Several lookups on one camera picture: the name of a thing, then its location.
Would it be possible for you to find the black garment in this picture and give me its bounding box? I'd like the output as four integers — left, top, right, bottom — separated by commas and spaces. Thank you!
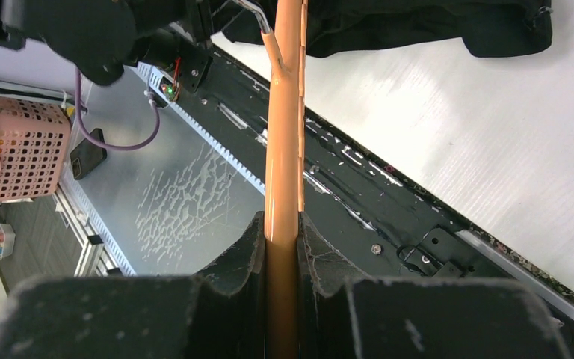
220, 0, 555, 59

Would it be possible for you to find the pink perforated basket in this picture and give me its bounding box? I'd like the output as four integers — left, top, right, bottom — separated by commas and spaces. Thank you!
0, 96, 71, 203

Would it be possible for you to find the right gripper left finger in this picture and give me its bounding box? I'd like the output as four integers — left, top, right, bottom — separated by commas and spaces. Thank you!
0, 212, 265, 358

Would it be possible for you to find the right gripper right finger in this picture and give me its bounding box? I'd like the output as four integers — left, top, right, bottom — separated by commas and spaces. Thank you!
297, 214, 571, 358

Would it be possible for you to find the orange hanger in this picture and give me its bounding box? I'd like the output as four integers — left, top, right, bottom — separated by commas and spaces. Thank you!
238, 1, 308, 358

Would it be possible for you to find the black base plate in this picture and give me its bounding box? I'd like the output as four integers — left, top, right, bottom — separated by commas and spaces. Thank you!
173, 41, 574, 320

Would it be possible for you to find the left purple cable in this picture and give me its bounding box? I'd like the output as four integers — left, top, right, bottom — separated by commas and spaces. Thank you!
74, 67, 162, 153

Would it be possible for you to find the black phone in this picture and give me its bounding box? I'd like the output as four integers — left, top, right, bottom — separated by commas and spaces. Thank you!
70, 139, 108, 180

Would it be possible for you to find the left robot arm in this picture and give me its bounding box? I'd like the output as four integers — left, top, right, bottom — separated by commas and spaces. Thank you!
0, 0, 231, 86

